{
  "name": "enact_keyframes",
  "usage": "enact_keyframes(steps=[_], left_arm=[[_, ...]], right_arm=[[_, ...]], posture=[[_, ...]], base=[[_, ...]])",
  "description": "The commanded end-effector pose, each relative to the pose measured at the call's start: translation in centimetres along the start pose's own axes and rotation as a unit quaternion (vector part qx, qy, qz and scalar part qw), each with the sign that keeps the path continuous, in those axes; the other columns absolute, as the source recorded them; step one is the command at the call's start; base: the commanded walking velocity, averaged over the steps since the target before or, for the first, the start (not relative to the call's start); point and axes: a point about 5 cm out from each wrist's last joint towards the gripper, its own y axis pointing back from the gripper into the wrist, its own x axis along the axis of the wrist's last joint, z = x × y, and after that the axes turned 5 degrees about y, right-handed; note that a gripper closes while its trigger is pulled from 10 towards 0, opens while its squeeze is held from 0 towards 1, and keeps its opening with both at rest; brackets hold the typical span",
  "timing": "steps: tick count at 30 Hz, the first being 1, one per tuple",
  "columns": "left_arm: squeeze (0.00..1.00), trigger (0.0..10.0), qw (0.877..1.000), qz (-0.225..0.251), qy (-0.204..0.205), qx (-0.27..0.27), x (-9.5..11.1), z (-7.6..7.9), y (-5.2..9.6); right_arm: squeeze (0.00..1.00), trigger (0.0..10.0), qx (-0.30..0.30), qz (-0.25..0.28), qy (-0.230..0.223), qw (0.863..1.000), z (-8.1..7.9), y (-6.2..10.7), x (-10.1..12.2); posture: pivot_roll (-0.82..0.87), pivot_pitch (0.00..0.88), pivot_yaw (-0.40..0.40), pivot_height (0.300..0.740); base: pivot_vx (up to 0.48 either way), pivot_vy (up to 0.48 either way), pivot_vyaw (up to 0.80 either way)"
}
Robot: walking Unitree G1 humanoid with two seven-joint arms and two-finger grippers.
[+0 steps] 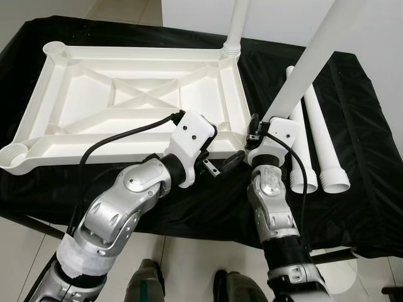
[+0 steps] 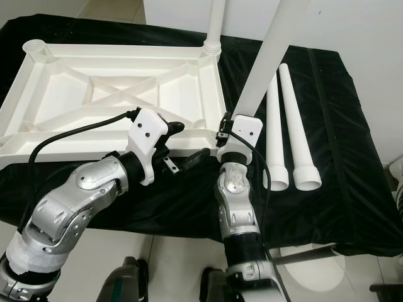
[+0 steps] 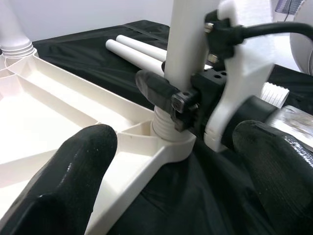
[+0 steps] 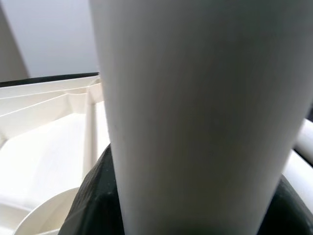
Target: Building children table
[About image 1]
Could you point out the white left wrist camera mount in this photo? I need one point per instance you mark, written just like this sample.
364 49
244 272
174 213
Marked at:
192 132

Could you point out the grey robot left foot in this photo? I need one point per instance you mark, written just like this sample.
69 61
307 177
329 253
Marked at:
145 286

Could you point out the white plastic table leg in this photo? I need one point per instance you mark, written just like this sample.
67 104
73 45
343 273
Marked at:
238 22
302 163
308 56
324 138

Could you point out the black table cloth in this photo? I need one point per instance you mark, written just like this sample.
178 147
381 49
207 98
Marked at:
365 126

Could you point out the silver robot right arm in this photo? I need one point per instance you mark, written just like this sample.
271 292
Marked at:
271 201

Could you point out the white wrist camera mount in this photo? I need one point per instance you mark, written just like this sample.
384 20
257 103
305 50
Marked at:
280 132
192 132

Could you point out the grey robot foot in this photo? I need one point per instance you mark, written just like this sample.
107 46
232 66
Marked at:
145 286
242 289

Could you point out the white plastic children table top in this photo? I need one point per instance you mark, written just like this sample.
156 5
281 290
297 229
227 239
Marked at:
63 100

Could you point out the grey robot right foot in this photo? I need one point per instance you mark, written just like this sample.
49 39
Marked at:
242 289

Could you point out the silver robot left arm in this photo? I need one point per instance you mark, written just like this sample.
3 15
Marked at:
141 185

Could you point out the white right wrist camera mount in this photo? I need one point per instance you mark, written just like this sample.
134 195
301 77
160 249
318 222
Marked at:
280 132

